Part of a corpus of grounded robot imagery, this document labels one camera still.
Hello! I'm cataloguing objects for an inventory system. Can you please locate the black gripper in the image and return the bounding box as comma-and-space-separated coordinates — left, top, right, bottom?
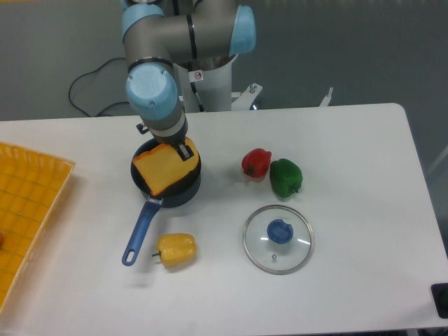
136, 120, 194, 162

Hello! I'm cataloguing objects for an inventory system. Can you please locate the orange toy bread slice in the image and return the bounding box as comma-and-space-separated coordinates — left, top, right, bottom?
131, 137, 201, 198

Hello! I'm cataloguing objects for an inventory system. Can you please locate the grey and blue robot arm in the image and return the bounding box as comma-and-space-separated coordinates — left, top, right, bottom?
121, 1, 256, 161

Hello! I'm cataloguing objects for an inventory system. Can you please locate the red toy bell pepper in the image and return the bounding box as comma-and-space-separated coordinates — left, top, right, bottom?
241, 148, 272, 179

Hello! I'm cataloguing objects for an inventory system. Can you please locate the yellow toy bell pepper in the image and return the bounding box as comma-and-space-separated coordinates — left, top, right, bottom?
152, 233, 197, 267

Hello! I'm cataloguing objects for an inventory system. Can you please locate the green toy bell pepper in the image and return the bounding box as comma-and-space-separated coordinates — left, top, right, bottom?
269, 158, 303, 198

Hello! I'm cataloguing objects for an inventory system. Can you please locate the yellow plastic basket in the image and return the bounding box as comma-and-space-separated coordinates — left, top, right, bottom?
1, 142, 76, 308

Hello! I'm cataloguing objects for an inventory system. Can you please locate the glass lid with blue knob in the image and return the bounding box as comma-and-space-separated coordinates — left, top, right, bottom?
242, 204, 314, 275

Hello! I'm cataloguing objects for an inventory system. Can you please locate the black device at table edge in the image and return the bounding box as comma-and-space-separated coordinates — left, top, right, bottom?
430, 283, 448, 319

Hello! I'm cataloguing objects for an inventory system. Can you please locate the dark pot with blue handle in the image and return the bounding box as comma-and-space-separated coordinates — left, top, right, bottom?
122, 144, 201, 266

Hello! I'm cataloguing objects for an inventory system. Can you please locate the black cable on floor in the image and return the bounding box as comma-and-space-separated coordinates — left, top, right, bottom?
68, 57, 132, 118

